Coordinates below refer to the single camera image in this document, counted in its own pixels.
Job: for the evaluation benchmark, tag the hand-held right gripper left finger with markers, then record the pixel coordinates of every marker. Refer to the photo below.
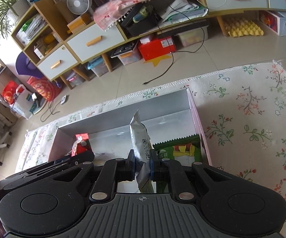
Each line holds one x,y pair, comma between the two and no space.
129,169

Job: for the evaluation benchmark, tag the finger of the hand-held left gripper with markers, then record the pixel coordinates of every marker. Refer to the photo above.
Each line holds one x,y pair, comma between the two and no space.
83,157

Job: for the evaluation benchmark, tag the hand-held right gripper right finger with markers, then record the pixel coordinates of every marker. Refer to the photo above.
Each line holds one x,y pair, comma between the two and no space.
157,171

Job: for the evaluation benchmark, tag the red white snack packet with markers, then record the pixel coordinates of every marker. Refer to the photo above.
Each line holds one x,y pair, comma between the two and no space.
79,146

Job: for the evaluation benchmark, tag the green chip packet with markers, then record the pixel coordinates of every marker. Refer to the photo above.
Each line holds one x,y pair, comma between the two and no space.
177,151

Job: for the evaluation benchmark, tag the pale green long packet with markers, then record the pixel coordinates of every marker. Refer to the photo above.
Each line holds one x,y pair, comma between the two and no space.
141,138

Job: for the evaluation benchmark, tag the pink box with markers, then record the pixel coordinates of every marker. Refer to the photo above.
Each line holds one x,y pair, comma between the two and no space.
167,119

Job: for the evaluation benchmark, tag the white floor device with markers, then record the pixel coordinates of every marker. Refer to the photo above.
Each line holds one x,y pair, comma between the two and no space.
63,99

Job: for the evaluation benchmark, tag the white shopping bag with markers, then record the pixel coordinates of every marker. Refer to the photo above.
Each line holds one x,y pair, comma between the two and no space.
24,106

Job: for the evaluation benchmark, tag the red printed bag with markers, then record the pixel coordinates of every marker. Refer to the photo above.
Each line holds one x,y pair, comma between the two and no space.
46,89

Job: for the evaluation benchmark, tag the small clear bin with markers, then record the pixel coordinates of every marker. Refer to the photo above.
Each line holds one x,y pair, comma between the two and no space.
76,79

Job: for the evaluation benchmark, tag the red gift bag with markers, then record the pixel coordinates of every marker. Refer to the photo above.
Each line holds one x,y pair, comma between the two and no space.
10,93

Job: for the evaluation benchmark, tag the clear bin blue lid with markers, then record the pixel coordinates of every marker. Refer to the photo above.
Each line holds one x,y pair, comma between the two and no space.
98,68

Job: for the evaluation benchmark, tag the floral mat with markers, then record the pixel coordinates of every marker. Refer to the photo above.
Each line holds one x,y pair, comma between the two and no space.
244,109

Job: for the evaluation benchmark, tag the purple umbrella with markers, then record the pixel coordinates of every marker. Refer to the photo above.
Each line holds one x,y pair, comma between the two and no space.
26,64

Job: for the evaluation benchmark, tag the clear storage bin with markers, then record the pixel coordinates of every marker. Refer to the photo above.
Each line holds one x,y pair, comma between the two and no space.
129,58

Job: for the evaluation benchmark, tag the small white carton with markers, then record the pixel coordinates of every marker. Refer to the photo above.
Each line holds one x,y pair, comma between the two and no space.
39,52

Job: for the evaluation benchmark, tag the black keyboard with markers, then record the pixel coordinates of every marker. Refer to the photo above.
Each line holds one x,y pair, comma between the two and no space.
124,48

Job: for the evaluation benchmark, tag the yellow fruit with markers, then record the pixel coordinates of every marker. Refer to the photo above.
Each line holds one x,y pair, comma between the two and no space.
49,39

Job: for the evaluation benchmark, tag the small white box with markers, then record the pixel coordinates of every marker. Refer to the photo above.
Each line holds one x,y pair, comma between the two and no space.
146,39

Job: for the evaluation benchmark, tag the yellow cardboard box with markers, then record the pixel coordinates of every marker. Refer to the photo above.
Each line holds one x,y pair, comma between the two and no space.
77,24

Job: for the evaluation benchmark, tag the clear bin yellow contents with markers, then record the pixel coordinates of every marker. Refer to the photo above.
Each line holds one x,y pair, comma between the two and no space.
192,37

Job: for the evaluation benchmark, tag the stack of papers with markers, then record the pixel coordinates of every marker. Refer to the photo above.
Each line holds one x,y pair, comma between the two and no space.
32,28

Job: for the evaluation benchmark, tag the wooden shelf cabinet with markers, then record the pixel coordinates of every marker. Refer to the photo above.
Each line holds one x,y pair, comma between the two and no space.
51,19

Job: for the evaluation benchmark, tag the black storage case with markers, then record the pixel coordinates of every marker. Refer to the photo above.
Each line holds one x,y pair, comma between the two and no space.
143,27

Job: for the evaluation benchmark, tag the pink cloth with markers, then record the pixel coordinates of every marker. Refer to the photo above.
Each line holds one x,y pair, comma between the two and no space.
113,10

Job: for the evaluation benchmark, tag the small white fan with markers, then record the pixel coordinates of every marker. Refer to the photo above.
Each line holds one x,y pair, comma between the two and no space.
78,3

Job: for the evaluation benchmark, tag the pile of papers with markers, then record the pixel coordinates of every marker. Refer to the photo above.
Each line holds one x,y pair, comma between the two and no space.
182,7

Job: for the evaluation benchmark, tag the yellow egg tray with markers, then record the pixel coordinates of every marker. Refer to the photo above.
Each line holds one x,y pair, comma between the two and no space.
242,28

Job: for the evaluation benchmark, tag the low wooden media cabinet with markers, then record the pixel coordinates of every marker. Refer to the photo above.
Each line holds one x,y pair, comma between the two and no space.
232,12

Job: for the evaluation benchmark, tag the colourful red box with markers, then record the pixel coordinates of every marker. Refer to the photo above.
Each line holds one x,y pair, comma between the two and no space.
267,21

